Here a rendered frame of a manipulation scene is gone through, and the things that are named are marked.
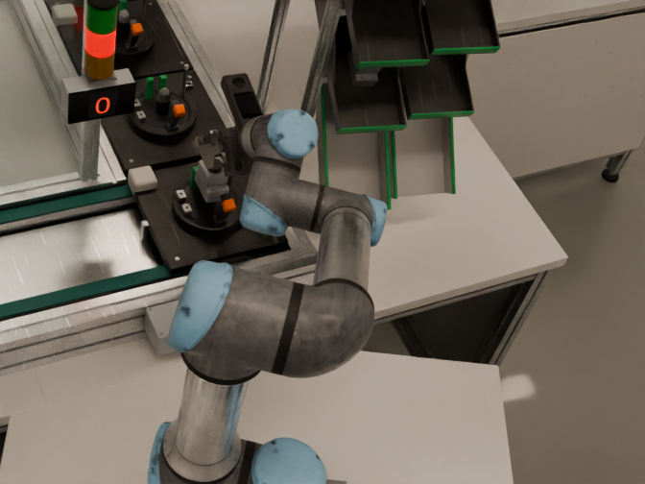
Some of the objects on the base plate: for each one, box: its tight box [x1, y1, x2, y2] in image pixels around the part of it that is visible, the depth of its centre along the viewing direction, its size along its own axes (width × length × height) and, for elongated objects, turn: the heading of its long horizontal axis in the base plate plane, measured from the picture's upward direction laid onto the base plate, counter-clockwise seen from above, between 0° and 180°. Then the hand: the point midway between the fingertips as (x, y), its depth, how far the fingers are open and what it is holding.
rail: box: [0, 245, 318, 376], centre depth 201 cm, size 6×89×11 cm, turn 106°
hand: (218, 135), depth 201 cm, fingers open, 8 cm apart
